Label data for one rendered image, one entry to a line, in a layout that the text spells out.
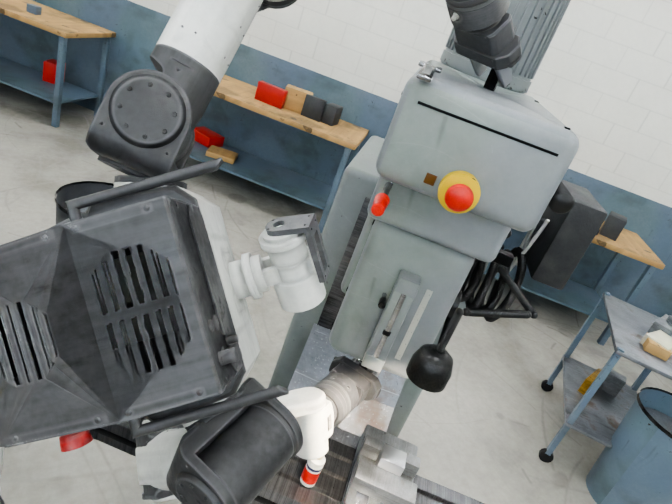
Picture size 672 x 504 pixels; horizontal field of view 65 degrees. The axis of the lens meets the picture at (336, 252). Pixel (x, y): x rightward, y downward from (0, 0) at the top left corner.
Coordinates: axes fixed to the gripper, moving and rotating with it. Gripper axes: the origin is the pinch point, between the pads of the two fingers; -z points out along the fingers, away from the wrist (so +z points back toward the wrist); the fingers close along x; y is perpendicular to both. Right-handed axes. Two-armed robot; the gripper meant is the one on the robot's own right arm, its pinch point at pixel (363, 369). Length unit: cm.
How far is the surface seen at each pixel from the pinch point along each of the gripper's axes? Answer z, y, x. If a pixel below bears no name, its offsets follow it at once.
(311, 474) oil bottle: 6.8, 28.8, -0.6
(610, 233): -391, 28, -54
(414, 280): 11.3, -31.0, -4.4
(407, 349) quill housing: 6.9, -15.1, -8.1
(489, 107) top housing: 21, -64, -6
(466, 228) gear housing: 10.7, -44.0, -8.6
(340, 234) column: -29.3, -13.3, 28.6
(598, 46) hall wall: -432, -103, 29
